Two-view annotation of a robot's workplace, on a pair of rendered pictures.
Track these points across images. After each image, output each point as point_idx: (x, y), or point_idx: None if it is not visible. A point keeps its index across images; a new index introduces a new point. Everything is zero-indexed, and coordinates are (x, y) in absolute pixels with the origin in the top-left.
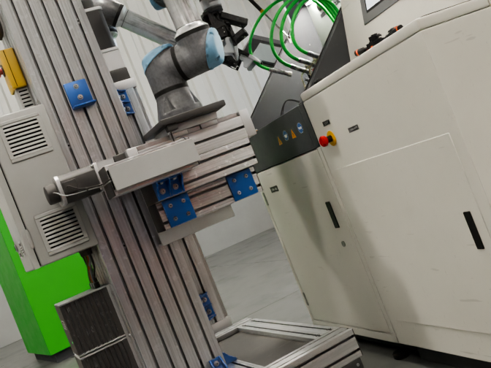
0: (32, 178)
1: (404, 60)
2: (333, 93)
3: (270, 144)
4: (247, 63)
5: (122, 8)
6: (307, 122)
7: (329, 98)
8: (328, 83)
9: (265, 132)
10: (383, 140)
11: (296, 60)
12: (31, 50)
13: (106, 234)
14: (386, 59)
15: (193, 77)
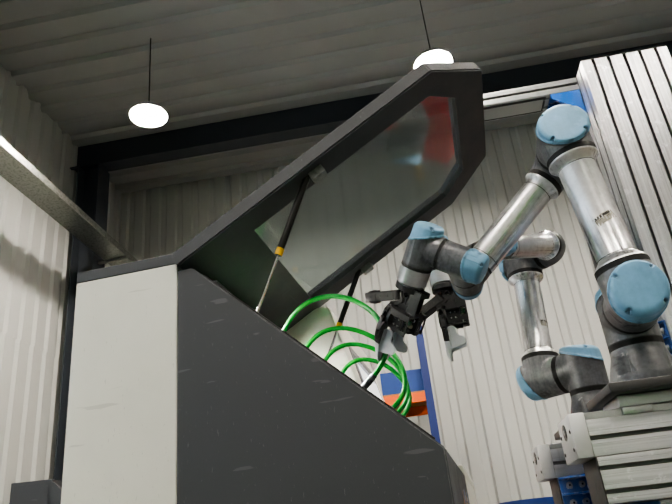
0: None
1: (475, 499)
2: (469, 487)
3: (461, 495)
4: (402, 348)
5: (528, 172)
6: (468, 498)
7: (469, 489)
8: (467, 476)
9: (457, 472)
10: None
11: (401, 411)
12: None
13: None
14: (473, 491)
15: (563, 394)
